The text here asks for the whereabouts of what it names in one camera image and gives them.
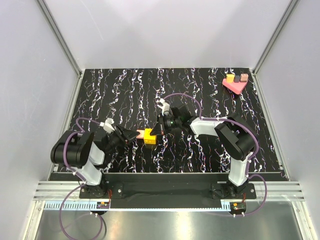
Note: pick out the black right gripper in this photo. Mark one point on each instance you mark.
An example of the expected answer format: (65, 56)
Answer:
(160, 127)

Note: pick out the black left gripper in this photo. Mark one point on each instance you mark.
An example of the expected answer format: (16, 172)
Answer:
(124, 137)

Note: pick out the yellow socket block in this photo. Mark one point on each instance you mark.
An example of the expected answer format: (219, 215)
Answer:
(148, 138)

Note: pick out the pink plug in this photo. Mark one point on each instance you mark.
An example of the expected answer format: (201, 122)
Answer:
(141, 134)

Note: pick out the pink triangular socket base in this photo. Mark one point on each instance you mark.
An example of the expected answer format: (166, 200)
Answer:
(235, 87)

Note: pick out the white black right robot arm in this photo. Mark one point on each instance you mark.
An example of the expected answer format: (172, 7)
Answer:
(235, 136)

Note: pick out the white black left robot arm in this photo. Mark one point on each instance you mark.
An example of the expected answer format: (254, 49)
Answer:
(81, 154)

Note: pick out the orange plug on base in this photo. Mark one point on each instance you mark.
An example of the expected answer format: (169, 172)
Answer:
(230, 78)

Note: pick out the grey plug on base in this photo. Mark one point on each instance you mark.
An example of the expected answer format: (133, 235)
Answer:
(236, 79)

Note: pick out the beige plug on base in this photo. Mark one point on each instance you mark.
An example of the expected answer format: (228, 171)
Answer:
(244, 78)

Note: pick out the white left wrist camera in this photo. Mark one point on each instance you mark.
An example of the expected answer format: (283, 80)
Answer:
(107, 125)

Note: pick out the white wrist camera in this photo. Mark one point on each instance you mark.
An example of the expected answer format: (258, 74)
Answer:
(107, 125)
(164, 106)

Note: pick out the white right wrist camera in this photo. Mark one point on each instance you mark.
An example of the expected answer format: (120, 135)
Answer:
(164, 106)

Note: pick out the aluminium frame rail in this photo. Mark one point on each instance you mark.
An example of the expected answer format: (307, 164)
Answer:
(271, 191)

